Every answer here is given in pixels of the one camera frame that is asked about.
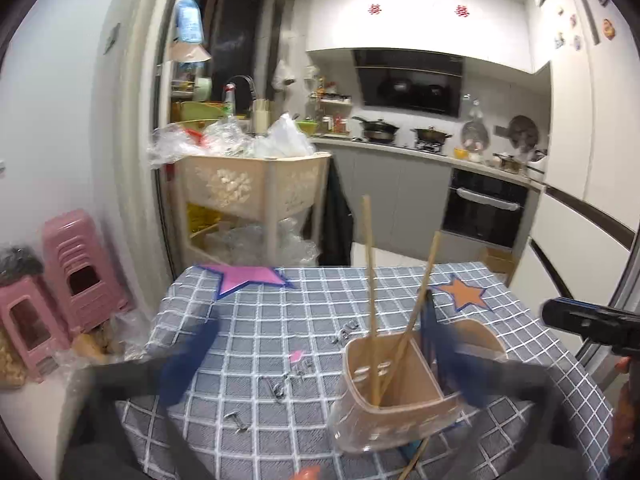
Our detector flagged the pink plastic stool short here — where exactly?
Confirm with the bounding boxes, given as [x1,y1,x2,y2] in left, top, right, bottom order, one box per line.
[1,275,70,382]

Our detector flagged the grey checkered tablecloth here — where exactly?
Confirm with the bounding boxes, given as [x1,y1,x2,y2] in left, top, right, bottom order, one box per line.
[141,262,612,479]

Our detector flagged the beige perforated storage cart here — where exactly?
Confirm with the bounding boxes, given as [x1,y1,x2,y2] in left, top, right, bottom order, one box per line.
[175,152,331,266]

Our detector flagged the black pot on stove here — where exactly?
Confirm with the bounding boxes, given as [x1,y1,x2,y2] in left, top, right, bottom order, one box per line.
[412,127,451,146]

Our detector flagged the black hanging garment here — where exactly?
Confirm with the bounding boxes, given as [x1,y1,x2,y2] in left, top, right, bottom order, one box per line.
[300,157,355,266]

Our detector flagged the cardboard box on floor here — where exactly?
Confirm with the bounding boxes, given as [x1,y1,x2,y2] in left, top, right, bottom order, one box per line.
[480,247,518,286]

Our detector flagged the beige plastic utensil holder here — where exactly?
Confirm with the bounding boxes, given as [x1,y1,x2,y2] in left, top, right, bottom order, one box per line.
[328,318,506,454]

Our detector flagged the pink plastic stool tall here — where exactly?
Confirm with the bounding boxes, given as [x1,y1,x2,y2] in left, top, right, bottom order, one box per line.
[42,209,129,336]

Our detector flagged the bamboo chopstick blue end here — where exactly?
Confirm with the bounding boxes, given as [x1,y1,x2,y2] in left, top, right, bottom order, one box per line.
[398,438,430,480]

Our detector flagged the black-handled spoon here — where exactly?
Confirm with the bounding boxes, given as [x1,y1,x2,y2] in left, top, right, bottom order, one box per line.
[420,289,439,366]

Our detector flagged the black wok on stove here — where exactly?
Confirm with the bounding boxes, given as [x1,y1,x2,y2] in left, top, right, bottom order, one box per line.
[352,116,398,144]

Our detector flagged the black range hood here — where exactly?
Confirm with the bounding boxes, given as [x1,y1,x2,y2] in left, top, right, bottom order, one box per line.
[352,48,464,118]

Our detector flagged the person's left hand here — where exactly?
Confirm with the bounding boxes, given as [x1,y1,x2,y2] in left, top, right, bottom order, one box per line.
[290,465,321,480]

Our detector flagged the black built-in oven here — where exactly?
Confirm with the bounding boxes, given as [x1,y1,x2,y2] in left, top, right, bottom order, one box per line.
[442,169,528,248]

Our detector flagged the person's right hand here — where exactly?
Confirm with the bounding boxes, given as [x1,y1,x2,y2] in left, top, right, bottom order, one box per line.
[608,380,639,460]

